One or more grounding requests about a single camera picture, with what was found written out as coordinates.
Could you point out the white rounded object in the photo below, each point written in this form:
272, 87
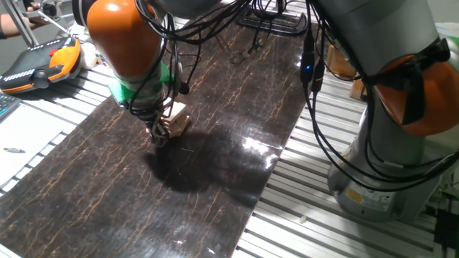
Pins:
87, 55

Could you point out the black box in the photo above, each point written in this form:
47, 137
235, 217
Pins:
447, 229

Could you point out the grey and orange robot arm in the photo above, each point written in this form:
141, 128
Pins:
394, 161

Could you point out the wooden Jenga tower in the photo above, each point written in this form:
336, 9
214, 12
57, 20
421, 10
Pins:
179, 118

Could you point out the black C-clamp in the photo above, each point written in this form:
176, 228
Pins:
287, 27

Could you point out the white paper sheet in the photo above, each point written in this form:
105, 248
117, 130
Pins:
25, 139

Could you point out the dark pen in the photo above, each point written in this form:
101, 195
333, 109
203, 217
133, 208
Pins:
13, 150

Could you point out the upright aluminium post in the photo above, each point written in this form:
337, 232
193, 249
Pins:
19, 25

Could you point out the orange and black teach pendant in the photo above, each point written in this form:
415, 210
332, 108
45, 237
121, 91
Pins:
39, 68

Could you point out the dark marble pattern mat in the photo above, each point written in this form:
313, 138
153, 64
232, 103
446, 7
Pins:
143, 200

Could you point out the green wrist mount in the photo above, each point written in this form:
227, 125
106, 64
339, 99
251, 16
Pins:
122, 91

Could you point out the wooden object behind robot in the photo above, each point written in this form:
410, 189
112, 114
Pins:
340, 62

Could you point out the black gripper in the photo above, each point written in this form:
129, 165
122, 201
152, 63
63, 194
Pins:
152, 109

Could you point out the small white scrap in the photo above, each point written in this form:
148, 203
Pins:
303, 218

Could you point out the black computer keyboard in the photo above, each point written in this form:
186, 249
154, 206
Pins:
6, 105

